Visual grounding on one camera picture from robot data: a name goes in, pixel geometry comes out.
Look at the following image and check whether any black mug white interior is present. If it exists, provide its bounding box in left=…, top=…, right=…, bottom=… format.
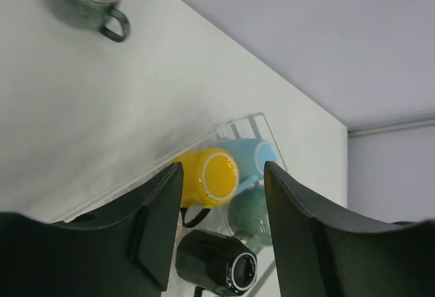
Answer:
left=175, top=230, right=258, bottom=296

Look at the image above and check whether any yellow enamel mug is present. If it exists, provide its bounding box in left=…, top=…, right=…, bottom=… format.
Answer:
left=172, top=148, right=239, bottom=228

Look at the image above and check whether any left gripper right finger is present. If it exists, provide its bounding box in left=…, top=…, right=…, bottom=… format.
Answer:
left=264, top=162, right=434, bottom=296

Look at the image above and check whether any light blue mug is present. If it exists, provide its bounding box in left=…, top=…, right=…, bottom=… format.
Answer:
left=214, top=138, right=277, bottom=194

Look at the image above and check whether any teal speckled ceramic mug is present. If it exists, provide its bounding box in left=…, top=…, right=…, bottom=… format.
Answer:
left=228, top=186, right=273, bottom=250

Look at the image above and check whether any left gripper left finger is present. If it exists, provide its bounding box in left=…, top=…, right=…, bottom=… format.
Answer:
left=1, top=162, right=184, bottom=296

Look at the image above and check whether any right aluminium frame post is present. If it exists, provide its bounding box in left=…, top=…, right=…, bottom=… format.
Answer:
left=348, top=116, right=434, bottom=138

